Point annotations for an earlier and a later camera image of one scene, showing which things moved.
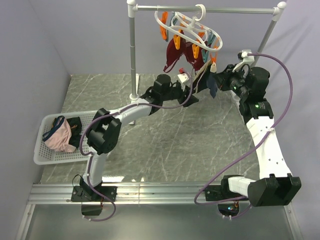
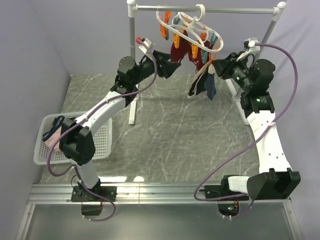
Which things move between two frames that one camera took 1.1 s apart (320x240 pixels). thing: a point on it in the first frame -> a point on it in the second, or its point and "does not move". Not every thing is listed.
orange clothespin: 213,58 does not move
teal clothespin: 205,55 does not move
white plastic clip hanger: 193,28 does not move
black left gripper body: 177,93 -> 146,69
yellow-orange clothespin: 195,49 does not move
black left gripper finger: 192,100 -> 165,69
